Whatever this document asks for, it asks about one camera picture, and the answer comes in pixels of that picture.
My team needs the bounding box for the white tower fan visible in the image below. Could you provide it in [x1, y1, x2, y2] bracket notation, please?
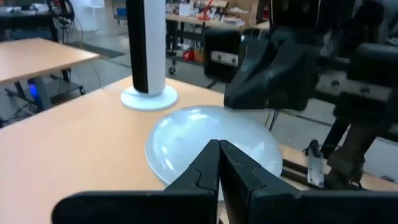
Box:
[120, 0, 178, 112]

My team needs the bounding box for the black computer tower blue light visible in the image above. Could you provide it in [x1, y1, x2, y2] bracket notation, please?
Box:
[27, 77, 52, 113]

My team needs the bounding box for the dark floor mat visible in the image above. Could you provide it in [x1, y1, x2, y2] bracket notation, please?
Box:
[67, 41, 126, 60]

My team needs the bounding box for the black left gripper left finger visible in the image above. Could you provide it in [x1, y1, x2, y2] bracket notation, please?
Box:
[164, 139, 221, 193]

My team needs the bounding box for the wooden workbench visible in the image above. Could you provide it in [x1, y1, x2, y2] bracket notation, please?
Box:
[165, 12, 271, 68]

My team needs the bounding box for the black aluminium table frame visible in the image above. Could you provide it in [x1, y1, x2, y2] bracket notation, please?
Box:
[281, 157, 364, 191]

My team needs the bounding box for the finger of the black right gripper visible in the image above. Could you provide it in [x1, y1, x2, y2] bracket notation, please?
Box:
[231, 29, 282, 91]
[223, 43, 318, 112]

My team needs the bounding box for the small red container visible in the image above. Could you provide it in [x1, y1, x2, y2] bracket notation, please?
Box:
[182, 49, 196, 62]

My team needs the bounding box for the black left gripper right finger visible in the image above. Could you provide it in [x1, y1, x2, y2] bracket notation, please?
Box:
[219, 139, 302, 224]

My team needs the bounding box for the silver frame bracket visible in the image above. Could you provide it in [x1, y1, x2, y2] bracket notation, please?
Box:
[306, 139, 326, 189]

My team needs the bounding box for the white light bulb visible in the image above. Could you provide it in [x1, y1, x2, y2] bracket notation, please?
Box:
[144, 105, 284, 202]

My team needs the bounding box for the beige office desk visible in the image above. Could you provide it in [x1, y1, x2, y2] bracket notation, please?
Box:
[0, 37, 101, 86]
[0, 76, 398, 224]

